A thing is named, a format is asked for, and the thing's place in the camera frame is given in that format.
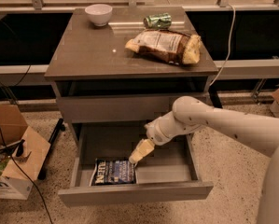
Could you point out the grey drawer cabinet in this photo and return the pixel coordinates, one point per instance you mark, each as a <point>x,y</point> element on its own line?
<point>91,61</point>

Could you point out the open cardboard box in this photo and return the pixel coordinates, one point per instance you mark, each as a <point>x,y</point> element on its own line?
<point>22,153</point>

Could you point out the blue Kettle chip bag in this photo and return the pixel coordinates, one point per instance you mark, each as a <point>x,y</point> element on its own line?
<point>113,172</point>

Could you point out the brown yellow chip bag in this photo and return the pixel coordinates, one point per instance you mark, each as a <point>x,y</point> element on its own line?
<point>167,46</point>

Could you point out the open grey middle drawer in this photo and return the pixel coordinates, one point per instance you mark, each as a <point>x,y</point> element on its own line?
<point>167,174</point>

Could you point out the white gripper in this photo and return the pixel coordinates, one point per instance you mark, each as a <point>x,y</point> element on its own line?
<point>157,133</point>

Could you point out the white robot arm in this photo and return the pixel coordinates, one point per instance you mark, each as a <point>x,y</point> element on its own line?
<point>260,133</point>

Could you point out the green soda can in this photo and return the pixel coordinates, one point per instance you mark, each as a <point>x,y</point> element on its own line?
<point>158,21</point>

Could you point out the white ceramic bowl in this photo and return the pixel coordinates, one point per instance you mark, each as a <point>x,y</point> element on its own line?
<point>99,14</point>

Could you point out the black stand leg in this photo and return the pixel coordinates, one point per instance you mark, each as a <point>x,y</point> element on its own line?
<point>59,127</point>

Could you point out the closed grey top drawer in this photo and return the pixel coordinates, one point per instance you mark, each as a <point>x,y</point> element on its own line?
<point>107,108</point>

